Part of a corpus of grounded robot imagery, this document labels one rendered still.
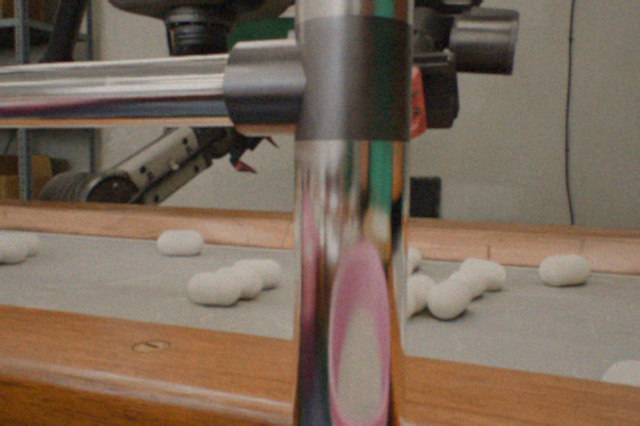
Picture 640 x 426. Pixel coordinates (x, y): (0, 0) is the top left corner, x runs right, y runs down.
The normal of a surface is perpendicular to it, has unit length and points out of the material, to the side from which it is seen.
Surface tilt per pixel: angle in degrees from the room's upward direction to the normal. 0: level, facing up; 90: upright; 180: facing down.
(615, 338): 0
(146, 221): 45
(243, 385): 0
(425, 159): 91
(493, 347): 0
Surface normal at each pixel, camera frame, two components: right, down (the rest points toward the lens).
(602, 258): -0.24, -0.66
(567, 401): 0.01, -1.00
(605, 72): -0.40, 0.07
